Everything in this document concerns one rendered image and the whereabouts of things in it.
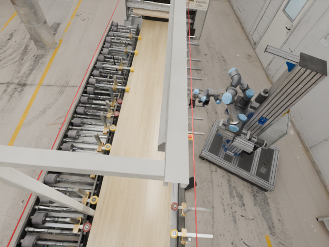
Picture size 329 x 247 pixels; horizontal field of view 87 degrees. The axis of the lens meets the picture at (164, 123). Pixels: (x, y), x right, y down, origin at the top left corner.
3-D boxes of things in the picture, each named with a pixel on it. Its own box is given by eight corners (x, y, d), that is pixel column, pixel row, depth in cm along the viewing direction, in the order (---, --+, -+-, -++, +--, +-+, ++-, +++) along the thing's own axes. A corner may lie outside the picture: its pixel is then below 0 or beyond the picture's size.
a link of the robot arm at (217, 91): (240, 83, 199) (205, 86, 237) (235, 88, 194) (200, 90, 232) (242, 92, 204) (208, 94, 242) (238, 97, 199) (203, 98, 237)
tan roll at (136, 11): (192, 20, 395) (193, 14, 385) (192, 22, 389) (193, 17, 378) (129, 12, 389) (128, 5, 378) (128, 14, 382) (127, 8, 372)
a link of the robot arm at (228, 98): (244, 126, 220) (235, 88, 194) (238, 134, 213) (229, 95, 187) (234, 125, 229) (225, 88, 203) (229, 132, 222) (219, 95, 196)
